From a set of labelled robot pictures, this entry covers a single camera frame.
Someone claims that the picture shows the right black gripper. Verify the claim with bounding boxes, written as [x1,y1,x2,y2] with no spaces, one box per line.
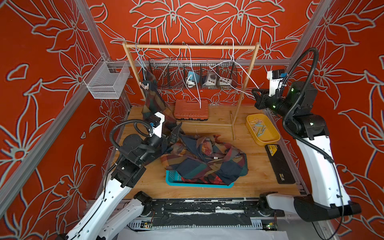
[250,88,297,123]

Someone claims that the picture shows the dark multicolour plaid shirt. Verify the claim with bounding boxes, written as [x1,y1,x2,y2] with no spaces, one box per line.
[161,135,248,186]

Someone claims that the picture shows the white wire hanger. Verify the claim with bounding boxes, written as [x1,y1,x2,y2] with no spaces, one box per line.
[177,44,202,109]

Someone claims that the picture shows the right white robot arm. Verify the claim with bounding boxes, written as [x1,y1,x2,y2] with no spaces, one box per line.
[252,48,362,222]

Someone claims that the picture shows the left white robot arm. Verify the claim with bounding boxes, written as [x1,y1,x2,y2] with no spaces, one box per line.
[56,113,182,240]

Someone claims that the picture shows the clothespins in yellow tray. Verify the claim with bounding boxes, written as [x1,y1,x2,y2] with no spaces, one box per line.
[250,119,268,137]

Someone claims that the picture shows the red tool case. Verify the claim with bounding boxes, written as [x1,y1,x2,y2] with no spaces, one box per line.
[174,99,209,121]

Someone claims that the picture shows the white button box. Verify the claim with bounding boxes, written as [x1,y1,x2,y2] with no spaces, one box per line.
[219,77,232,88]

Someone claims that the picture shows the yellow plastic tray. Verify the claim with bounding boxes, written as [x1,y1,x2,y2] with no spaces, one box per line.
[246,114,281,146]

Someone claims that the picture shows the teal plastic basket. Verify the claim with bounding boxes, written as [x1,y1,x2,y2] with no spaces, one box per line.
[166,171,235,189]

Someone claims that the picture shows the black box with label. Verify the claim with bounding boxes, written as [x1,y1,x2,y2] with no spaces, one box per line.
[265,144,296,185]

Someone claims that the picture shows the wooden clothes rack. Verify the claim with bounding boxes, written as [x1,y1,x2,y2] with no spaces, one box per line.
[122,41,260,140]

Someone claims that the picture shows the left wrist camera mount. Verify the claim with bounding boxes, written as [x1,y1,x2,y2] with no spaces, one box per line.
[146,112,165,138]

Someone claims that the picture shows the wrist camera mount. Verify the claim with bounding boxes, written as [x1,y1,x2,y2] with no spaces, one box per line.
[146,112,165,138]
[267,69,287,97]

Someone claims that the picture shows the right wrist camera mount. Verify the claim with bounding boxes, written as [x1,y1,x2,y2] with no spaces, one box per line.
[267,69,287,97]

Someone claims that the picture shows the white switch box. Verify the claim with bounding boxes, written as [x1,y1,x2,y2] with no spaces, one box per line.
[203,72,218,87]

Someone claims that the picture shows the teal box with cable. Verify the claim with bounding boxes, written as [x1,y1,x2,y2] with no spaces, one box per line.
[186,71,200,88]

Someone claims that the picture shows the black wire basket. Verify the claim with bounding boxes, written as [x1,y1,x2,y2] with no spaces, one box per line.
[149,57,241,90]

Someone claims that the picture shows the white wire basket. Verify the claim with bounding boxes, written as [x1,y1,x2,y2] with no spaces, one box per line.
[83,56,131,100]

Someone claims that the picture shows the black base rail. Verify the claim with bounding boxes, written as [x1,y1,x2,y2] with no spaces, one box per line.
[142,198,286,229]

